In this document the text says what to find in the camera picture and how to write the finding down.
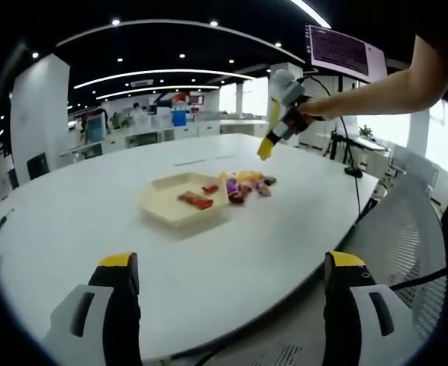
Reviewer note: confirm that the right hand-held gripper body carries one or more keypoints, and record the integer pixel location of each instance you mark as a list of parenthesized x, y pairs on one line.
[(290, 89)]

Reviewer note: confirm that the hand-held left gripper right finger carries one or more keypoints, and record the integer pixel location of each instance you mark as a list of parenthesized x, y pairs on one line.
[(342, 312)]

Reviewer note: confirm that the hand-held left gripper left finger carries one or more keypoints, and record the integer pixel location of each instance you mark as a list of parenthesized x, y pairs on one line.
[(120, 312)]

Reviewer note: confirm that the orange clear food packet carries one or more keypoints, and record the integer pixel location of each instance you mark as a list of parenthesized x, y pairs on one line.
[(246, 176)]

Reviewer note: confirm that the pile of assorted snack packets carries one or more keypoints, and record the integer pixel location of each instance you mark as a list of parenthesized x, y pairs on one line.
[(233, 188)]

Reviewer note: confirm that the small red food packet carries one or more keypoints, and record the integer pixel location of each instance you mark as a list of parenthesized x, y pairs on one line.
[(209, 188)]

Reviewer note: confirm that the long red food bar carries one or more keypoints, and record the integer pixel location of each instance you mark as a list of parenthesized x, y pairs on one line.
[(195, 200)]

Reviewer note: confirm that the beige hexagonal container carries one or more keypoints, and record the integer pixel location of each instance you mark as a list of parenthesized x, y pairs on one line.
[(170, 207)]

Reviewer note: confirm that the person's right hand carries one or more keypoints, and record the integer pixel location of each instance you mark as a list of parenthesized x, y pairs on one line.
[(315, 108)]

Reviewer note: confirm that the black tripod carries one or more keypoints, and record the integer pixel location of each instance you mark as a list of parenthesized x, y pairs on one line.
[(342, 146)]

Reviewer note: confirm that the purple screen monitor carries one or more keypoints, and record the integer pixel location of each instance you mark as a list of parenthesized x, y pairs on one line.
[(342, 49)]

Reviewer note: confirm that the small black device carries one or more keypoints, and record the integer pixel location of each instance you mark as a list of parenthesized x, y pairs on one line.
[(354, 171)]

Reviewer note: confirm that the green potted plant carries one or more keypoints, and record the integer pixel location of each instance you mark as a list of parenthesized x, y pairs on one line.
[(366, 131)]

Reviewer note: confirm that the white mesh chair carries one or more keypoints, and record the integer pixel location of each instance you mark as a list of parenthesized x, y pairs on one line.
[(407, 236), (410, 167)]

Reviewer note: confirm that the blue box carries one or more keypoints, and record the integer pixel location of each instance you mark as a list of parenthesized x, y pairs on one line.
[(179, 117)]

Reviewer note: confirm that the white cabinet row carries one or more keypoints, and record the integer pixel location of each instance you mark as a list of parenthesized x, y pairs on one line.
[(151, 137)]

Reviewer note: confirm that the small black tool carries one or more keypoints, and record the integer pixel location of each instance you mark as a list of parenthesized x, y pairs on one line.
[(3, 223)]

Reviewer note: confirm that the light blue display panel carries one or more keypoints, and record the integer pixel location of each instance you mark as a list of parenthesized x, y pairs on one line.
[(95, 129)]

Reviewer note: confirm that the white pillar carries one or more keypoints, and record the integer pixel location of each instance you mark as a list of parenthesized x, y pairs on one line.
[(36, 114)]

